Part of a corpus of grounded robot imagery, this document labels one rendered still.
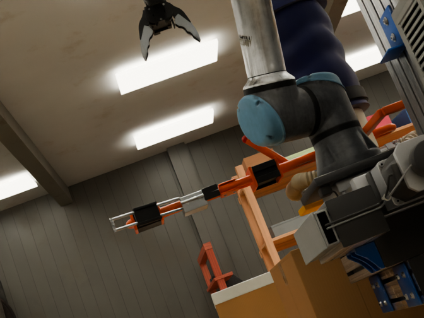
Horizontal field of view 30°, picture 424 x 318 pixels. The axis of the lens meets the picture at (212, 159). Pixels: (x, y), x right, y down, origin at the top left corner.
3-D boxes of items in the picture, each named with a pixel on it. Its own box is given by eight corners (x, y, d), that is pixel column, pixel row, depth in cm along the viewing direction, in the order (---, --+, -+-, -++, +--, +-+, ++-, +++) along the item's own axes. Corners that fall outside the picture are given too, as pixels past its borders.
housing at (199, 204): (207, 209, 223) (202, 194, 223) (208, 204, 216) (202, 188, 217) (184, 217, 222) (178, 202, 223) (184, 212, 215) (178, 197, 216)
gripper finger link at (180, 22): (206, 40, 209) (177, 21, 210) (206, 31, 204) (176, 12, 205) (199, 48, 209) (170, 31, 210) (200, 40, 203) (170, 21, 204)
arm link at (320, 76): (370, 116, 176) (346, 62, 179) (324, 127, 169) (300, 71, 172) (339, 137, 186) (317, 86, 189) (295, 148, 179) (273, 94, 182)
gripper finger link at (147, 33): (147, 67, 207) (157, 35, 209) (146, 59, 202) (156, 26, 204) (135, 64, 207) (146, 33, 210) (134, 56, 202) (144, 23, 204)
